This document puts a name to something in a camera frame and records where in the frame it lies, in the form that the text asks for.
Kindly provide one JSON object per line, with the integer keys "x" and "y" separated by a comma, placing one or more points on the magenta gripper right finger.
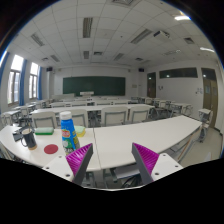
{"x": 146, "y": 160}

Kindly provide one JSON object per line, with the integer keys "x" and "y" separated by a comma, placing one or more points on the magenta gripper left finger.
{"x": 78, "y": 161}

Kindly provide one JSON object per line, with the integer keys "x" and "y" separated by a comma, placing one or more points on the blue plastic bottle white cap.
{"x": 70, "y": 140}

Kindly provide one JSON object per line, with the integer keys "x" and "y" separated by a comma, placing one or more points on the yellow green sponge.
{"x": 80, "y": 131}

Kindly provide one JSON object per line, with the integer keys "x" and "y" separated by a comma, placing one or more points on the white chair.
{"x": 138, "y": 113}
{"x": 44, "y": 119}
{"x": 114, "y": 115}
{"x": 80, "y": 117}

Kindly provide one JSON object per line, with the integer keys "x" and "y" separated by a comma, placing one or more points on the white chair right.
{"x": 138, "y": 113}

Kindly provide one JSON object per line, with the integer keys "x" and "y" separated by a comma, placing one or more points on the white chair centre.
{"x": 114, "y": 115}

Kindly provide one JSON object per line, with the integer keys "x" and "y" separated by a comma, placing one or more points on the white chair far left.
{"x": 44, "y": 119}

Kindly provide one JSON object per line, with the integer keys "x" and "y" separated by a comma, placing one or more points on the black mug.
{"x": 28, "y": 139}

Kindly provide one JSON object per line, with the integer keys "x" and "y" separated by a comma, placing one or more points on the black object on table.
{"x": 17, "y": 135}

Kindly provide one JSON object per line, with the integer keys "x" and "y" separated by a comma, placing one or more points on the teacher lectern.
{"x": 86, "y": 93}

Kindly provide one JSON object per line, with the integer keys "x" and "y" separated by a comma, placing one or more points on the green chalkboard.
{"x": 99, "y": 85}

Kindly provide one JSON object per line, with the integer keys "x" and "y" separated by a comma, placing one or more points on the dark door back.
{"x": 151, "y": 85}

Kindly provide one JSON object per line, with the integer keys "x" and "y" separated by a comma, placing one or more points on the brown door right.
{"x": 210, "y": 98}

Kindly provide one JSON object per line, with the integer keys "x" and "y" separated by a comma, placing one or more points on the blue curtain right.
{"x": 39, "y": 84}

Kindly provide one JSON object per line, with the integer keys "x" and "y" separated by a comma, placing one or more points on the blue curtain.
{"x": 39, "y": 84}
{"x": 21, "y": 84}

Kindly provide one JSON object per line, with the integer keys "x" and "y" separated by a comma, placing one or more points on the blue curtain left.
{"x": 21, "y": 84}

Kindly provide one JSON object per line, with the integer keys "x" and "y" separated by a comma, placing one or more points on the ceiling projector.
{"x": 161, "y": 35}

